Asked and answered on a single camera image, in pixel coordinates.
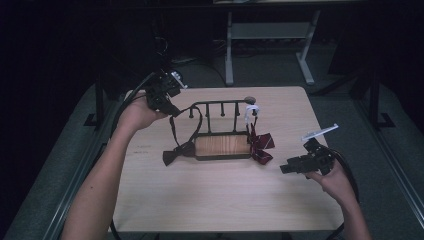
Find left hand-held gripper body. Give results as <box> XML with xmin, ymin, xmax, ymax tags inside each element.
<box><xmin>144</xmin><ymin>69</ymin><xmax>188</xmax><ymax>109</ymax></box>

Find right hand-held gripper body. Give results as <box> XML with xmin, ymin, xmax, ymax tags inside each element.
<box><xmin>300</xmin><ymin>123</ymin><xmax>340</xmax><ymax>177</ymax></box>

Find dark maroon bow tie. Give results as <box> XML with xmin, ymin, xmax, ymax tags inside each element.
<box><xmin>162</xmin><ymin>104</ymin><xmax>204</xmax><ymax>167</ymax></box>

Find black rack with wooden base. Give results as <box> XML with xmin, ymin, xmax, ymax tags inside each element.
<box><xmin>188</xmin><ymin>96</ymin><xmax>258</xmax><ymax>162</ymax></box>

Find person's left hand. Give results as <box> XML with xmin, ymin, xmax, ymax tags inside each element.
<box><xmin>116</xmin><ymin>92</ymin><xmax>169</xmax><ymax>135</ymax></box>

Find person's right hand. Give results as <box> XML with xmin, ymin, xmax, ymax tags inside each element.
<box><xmin>304</xmin><ymin>159</ymin><xmax>358</xmax><ymax>207</ymax></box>

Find striped red bow tie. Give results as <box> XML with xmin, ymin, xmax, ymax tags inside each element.
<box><xmin>243</xmin><ymin>104</ymin><xmax>276</xmax><ymax>166</ymax></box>

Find black metal stand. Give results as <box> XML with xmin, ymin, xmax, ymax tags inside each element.
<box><xmin>365</xmin><ymin>68</ymin><xmax>397</xmax><ymax>131</ymax></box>
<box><xmin>83</xmin><ymin>74</ymin><xmax>105</xmax><ymax>128</ymax></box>

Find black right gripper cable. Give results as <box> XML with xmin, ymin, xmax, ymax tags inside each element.
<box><xmin>328</xmin><ymin>148</ymin><xmax>362</xmax><ymax>240</ymax></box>

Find aluminium floor rail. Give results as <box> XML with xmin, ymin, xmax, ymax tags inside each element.
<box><xmin>41</xmin><ymin>99</ymin><xmax>123</xmax><ymax>240</ymax></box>
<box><xmin>353</xmin><ymin>98</ymin><xmax>424</xmax><ymax>221</ymax></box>

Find grey metal desk frame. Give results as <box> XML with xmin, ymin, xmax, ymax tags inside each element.
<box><xmin>224</xmin><ymin>9</ymin><xmax>322</xmax><ymax>88</ymax></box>

